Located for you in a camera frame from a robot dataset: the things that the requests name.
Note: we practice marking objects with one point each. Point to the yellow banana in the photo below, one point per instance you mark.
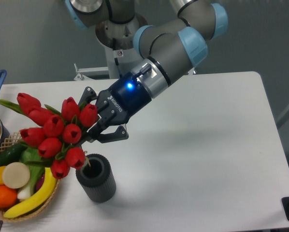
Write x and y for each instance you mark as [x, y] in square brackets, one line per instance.
[36, 200]

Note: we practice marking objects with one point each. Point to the dark red vegetable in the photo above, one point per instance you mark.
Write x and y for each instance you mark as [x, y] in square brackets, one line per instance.
[39, 183]

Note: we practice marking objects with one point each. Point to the woven wicker basket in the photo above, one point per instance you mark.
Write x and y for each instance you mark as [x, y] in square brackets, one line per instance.
[11, 140]

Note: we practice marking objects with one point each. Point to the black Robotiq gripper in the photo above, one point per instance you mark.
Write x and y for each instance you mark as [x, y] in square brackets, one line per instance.
[116, 105]

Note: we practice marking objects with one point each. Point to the dark grey ribbed vase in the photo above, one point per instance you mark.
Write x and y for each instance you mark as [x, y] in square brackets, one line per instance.
[96, 178]

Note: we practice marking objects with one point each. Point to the red tulip bouquet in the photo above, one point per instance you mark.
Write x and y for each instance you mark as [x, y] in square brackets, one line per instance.
[57, 132]

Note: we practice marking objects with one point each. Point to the orange fruit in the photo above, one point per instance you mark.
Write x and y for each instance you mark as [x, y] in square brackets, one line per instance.
[8, 197]

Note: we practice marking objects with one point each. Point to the beige round slice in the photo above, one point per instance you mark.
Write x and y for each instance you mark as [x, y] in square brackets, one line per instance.
[15, 175]

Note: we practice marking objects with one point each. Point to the green bok choy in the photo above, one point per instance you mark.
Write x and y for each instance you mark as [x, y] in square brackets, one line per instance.
[36, 172]

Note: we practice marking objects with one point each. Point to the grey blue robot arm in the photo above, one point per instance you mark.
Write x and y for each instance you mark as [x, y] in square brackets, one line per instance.
[143, 60]

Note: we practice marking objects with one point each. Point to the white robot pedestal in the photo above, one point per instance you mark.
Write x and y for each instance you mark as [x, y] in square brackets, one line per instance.
[117, 41]

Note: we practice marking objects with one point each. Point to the green cucumber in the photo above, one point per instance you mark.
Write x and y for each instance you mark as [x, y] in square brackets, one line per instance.
[11, 154]

